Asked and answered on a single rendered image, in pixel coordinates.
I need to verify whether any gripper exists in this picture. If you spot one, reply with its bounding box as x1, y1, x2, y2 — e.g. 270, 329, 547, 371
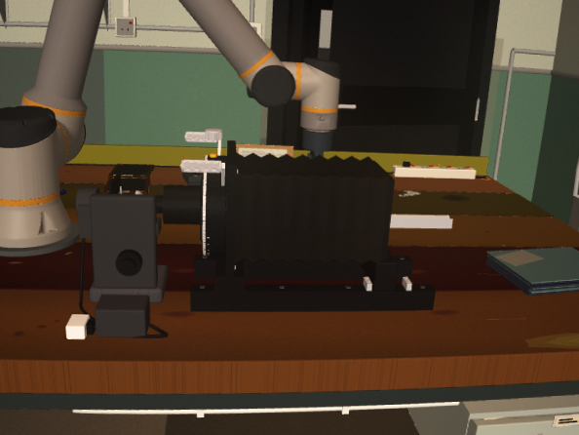
302, 128, 336, 158

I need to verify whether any white shutter lever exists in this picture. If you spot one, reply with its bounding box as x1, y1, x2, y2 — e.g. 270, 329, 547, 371
184, 128, 225, 156

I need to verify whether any black round focus knob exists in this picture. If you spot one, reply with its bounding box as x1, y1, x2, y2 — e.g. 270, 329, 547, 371
115, 248, 145, 277

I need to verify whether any light wooden box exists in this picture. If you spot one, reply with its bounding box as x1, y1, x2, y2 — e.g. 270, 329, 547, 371
235, 143, 295, 159

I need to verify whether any black door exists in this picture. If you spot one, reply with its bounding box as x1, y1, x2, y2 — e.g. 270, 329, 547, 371
265, 0, 501, 158

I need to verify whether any white power strip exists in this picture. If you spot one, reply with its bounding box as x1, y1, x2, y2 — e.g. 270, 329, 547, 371
391, 163, 478, 180

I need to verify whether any white flat bar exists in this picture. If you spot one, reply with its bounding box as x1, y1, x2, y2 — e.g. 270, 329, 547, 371
389, 214, 454, 230

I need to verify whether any white scale strip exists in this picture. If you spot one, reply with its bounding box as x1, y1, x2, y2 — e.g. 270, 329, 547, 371
201, 172, 210, 259

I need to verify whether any dark olive mat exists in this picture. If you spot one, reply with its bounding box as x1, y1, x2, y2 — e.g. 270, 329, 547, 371
390, 190, 551, 218

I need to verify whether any brown microscope stage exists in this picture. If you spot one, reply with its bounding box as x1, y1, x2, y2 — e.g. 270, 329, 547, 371
105, 164, 155, 197

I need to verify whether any grey microscope body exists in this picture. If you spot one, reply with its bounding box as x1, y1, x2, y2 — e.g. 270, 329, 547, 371
75, 186, 169, 305

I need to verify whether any green folder stack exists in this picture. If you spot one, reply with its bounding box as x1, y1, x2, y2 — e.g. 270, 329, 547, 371
485, 247, 579, 297

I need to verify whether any black transformer box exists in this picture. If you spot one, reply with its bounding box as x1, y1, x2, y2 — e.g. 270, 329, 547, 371
94, 294, 153, 338

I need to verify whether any white plug block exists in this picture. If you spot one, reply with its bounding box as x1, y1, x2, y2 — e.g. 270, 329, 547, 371
64, 314, 92, 341

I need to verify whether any grey cabinet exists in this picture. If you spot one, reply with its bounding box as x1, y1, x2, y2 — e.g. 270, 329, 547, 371
406, 397, 579, 435

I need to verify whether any black bellows camera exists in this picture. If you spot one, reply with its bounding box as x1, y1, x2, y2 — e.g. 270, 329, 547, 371
155, 140, 437, 313

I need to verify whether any olive yellow back rail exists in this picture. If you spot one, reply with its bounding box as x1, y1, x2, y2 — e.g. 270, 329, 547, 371
66, 143, 490, 178

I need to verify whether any grey wall conduit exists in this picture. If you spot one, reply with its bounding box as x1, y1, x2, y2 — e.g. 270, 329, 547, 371
0, 20, 213, 34

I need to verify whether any grey wall pipe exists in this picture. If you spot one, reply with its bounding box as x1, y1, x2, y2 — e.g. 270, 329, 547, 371
492, 46, 558, 182

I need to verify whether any white wall socket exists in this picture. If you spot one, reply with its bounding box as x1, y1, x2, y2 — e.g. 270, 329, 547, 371
114, 16, 137, 38

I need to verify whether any white under-bench rail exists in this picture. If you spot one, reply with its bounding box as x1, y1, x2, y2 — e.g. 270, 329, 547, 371
71, 401, 461, 418

